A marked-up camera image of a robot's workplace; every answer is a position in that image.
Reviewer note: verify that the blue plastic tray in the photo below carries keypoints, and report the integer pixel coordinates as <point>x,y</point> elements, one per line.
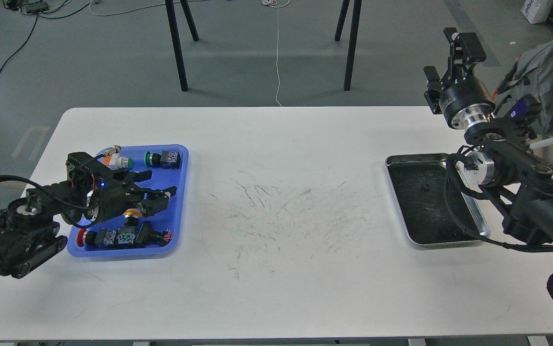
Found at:
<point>167,220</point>

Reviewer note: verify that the black table leg left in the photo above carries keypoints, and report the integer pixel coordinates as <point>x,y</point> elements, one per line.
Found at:
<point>175,37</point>

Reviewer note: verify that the red mushroom push button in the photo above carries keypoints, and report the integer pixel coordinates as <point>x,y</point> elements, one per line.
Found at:
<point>102,238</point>

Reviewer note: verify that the grey backpack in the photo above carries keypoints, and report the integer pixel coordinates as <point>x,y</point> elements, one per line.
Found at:
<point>531,74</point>

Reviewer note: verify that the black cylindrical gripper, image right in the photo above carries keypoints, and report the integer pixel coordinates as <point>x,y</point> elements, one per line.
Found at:
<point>468,94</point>

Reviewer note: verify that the green push button black body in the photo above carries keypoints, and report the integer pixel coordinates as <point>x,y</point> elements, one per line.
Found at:
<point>167,159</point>

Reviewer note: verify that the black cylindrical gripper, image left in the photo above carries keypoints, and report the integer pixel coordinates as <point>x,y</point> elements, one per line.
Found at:
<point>106,204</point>

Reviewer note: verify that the yellow mushroom push button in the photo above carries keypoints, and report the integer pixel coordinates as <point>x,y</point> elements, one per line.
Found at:
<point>131,217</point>

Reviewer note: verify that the orange and green push button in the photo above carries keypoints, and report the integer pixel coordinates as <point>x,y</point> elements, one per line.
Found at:
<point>117,161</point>

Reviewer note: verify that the white bag top right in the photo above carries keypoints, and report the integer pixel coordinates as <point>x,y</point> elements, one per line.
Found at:
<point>536,11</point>

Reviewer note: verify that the black table leg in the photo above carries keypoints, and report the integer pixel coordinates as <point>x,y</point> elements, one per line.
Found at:
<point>353,35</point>
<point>175,37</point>

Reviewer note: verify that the silver metal tray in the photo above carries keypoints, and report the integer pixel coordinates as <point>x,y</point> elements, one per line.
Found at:
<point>427,214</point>

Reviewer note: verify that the black switch with red terminals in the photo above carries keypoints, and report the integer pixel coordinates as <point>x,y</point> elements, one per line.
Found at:
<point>133,235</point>

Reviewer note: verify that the black table leg right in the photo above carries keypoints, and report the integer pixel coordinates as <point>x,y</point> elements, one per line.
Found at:
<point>353,35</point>

